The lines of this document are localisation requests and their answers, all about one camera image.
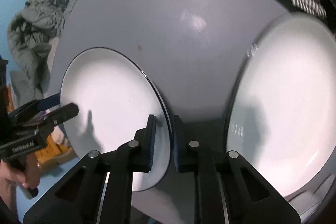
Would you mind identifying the person's left hand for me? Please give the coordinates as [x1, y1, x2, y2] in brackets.
[1, 153, 41, 217]

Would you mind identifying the grey quilted duvet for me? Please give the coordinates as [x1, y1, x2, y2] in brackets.
[7, 0, 78, 88]

